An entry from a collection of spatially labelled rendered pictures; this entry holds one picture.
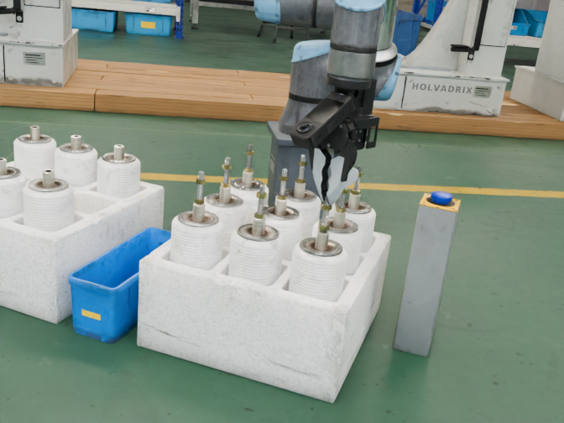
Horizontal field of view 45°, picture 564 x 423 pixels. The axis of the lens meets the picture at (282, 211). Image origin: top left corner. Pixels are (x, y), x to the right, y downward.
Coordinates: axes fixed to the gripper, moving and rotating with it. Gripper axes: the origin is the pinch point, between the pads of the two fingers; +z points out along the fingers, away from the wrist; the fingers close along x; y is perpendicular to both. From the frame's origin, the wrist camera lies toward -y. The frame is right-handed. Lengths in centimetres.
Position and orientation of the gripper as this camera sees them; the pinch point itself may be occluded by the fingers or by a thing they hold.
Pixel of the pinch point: (325, 195)
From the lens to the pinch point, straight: 115.3
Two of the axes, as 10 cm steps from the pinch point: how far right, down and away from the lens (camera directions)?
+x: -7.0, -3.2, 6.4
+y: 7.0, -1.8, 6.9
